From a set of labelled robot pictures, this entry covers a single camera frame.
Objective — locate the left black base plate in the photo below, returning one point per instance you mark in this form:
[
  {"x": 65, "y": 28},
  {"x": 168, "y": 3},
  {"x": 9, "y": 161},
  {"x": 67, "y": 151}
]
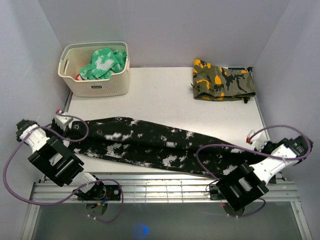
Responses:
[{"x": 110, "y": 193}]

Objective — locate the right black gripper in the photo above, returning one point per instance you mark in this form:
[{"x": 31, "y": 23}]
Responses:
[{"x": 266, "y": 144}]

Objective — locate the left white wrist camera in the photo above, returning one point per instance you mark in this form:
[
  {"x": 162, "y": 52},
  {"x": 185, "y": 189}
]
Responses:
[{"x": 61, "y": 116}]

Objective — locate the cream perforated plastic basket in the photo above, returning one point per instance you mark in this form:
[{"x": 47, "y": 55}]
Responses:
[{"x": 76, "y": 56}]

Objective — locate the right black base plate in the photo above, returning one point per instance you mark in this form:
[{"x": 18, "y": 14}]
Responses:
[{"x": 215, "y": 193}]

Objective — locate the folded camouflage trousers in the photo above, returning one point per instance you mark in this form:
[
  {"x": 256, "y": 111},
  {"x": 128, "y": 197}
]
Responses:
[{"x": 218, "y": 84}]

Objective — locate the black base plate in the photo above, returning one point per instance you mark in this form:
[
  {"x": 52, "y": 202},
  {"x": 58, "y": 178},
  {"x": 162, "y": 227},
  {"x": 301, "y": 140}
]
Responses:
[
  {"x": 110, "y": 193},
  {"x": 215, "y": 193}
]

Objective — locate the green white tie-dye garment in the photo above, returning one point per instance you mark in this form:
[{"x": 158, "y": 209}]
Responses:
[{"x": 104, "y": 62}]

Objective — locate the aluminium table edge rail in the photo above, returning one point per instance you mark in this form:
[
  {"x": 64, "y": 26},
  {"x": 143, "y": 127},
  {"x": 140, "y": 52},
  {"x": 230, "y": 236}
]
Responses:
[{"x": 138, "y": 188}]

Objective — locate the black white tie-dye trousers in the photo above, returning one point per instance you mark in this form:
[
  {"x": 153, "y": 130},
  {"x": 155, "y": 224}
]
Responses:
[{"x": 146, "y": 144}]

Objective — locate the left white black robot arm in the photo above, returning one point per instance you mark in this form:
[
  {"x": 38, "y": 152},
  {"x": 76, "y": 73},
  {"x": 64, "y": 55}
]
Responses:
[{"x": 51, "y": 157}]

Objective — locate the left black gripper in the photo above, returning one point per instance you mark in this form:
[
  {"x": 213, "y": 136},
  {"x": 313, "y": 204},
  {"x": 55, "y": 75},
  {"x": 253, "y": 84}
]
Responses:
[{"x": 65, "y": 133}]

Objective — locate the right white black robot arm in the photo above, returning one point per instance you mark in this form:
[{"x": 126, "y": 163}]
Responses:
[{"x": 247, "y": 183}]

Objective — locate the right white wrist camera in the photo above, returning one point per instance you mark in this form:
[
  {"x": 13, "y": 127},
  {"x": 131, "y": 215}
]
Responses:
[{"x": 257, "y": 141}]

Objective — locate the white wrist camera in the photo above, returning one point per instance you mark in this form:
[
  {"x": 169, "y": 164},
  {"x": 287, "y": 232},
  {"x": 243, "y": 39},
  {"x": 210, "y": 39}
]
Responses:
[
  {"x": 257, "y": 141},
  {"x": 61, "y": 116}
]

